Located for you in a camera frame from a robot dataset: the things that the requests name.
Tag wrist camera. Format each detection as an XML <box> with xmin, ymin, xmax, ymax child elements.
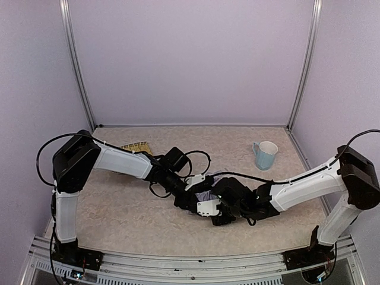
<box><xmin>197</xmin><ymin>199</ymin><xmax>221</xmax><ymax>217</ymax></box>
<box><xmin>185</xmin><ymin>174</ymin><xmax>214</xmax><ymax>191</ymax></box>

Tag lilac folding umbrella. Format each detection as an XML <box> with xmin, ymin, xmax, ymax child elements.
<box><xmin>194</xmin><ymin>170</ymin><xmax>227</xmax><ymax>202</ymax></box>

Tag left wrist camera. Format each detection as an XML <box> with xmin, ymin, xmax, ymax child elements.
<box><xmin>185</xmin><ymin>174</ymin><xmax>214</xmax><ymax>191</ymax></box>

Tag light blue mug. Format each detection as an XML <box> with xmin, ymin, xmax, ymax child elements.
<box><xmin>252</xmin><ymin>141</ymin><xmax>278</xmax><ymax>171</ymax></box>

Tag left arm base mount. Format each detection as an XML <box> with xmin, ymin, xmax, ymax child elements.
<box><xmin>52</xmin><ymin>248</ymin><xmax>103</xmax><ymax>271</ymax></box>

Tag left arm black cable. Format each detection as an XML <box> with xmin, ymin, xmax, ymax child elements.
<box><xmin>34</xmin><ymin>133</ymin><xmax>213</xmax><ymax>191</ymax></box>

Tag left aluminium corner post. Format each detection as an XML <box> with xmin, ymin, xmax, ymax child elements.
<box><xmin>59</xmin><ymin>0</ymin><xmax>97</xmax><ymax>131</ymax></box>

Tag aluminium front rail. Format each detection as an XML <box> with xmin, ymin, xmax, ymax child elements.
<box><xmin>16</xmin><ymin>236</ymin><xmax>369</xmax><ymax>284</ymax></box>

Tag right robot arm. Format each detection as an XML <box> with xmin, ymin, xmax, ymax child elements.
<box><xmin>207</xmin><ymin>145</ymin><xmax>379</xmax><ymax>248</ymax></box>

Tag woven bamboo tray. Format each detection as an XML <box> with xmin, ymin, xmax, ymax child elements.
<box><xmin>121</xmin><ymin>141</ymin><xmax>153</xmax><ymax>156</ymax></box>

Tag right aluminium corner post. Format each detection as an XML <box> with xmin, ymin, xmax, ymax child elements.
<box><xmin>287</xmin><ymin>0</ymin><xmax>322</xmax><ymax>132</ymax></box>

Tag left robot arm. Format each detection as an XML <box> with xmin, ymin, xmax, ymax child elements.
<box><xmin>52</xmin><ymin>130</ymin><xmax>214</xmax><ymax>244</ymax></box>

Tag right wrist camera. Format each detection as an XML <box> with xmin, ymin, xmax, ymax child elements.
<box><xmin>197</xmin><ymin>199</ymin><xmax>221</xmax><ymax>217</ymax></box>

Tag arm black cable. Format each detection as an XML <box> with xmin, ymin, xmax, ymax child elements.
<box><xmin>34</xmin><ymin>133</ymin><xmax>213</xmax><ymax>191</ymax></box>
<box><xmin>219</xmin><ymin>129</ymin><xmax>380</xmax><ymax>183</ymax></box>

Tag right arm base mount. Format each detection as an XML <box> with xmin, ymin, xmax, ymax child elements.
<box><xmin>283</xmin><ymin>245</ymin><xmax>335</xmax><ymax>270</ymax></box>

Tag aluminium corner post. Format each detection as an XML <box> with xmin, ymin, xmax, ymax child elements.
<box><xmin>59</xmin><ymin>0</ymin><xmax>97</xmax><ymax>131</ymax></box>
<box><xmin>287</xmin><ymin>0</ymin><xmax>322</xmax><ymax>132</ymax></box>

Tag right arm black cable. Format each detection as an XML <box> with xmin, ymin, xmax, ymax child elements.
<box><xmin>219</xmin><ymin>129</ymin><xmax>380</xmax><ymax>183</ymax></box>

